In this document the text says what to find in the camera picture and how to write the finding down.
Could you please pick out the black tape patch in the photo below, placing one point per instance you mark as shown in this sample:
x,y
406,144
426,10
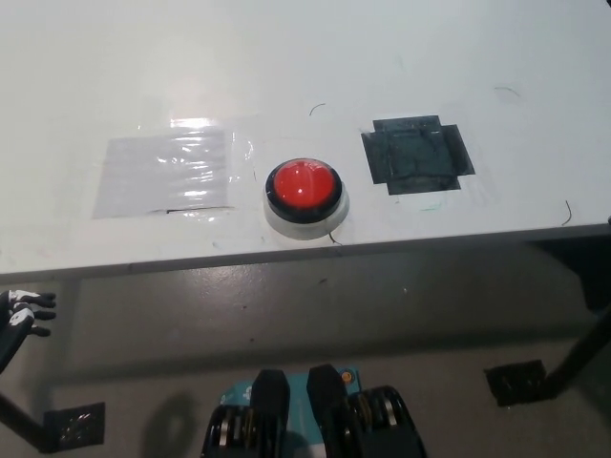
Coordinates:
x,y
417,155

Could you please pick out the grey paper sheet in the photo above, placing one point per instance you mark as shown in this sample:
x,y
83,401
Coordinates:
x,y
148,176

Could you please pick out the black floor tape square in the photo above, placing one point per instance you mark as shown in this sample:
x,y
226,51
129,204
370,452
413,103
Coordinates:
x,y
515,383
76,425

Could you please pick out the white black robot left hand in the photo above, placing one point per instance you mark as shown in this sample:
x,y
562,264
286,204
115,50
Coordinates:
x,y
14,317

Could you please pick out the black metal table leg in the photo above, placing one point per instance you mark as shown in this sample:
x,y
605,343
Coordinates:
x,y
21,422
577,346

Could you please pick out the black table frame beam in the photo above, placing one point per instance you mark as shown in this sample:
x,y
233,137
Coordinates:
x,y
582,267

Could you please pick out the clear plastic film cover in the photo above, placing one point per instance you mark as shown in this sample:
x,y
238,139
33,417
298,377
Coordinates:
x,y
242,155

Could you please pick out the red dome push button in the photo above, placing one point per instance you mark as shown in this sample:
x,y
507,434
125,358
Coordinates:
x,y
303,187

